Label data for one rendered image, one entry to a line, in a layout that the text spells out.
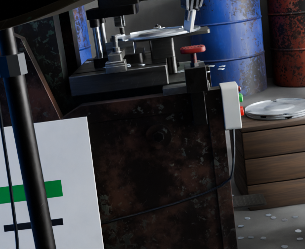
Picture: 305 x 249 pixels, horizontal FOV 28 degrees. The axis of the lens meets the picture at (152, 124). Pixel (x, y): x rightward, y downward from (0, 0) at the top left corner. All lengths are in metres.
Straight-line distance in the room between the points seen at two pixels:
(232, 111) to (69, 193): 0.54
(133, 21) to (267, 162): 3.11
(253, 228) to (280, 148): 0.34
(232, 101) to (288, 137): 0.69
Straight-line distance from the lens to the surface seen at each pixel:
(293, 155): 2.47
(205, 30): 1.96
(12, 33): 1.18
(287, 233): 2.29
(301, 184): 2.51
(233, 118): 1.80
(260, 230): 2.33
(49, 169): 1.83
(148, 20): 5.34
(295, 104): 2.63
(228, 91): 1.78
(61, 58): 1.89
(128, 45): 1.96
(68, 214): 1.84
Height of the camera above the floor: 0.95
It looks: 13 degrees down
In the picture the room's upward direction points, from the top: 8 degrees counter-clockwise
